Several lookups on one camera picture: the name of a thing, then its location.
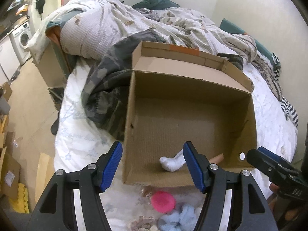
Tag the black white patterned blanket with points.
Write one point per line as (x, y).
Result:
(270, 70)

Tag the white checkered quilt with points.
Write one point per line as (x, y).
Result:
(102, 23)

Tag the dark green pillow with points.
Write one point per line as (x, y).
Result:
(155, 4)

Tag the white floral bed sheet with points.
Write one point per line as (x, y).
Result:
(79, 142)

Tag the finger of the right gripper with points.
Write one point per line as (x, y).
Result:
(266, 165)
(283, 162)

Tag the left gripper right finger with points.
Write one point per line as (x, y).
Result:
(249, 209)

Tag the white sock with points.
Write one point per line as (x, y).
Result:
(172, 164)

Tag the yellow foam mat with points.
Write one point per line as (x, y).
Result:
(20, 205)

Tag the person right hand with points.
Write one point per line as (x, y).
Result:
(274, 188)

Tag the beige lace scrunchie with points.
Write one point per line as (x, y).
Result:
(144, 223)

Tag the pink silicone cup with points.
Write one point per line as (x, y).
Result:
(163, 202)

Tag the brown cardboard box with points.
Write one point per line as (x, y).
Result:
(177, 95)

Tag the white washing machine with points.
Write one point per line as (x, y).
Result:
(20, 38)

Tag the camouflage jacket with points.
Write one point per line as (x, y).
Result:
(105, 94)

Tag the light blue fluffy cloth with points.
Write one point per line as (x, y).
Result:
(183, 217)

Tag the cardboard box on floor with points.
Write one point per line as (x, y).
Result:
(9, 170)

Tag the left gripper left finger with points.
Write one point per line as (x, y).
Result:
(55, 209)

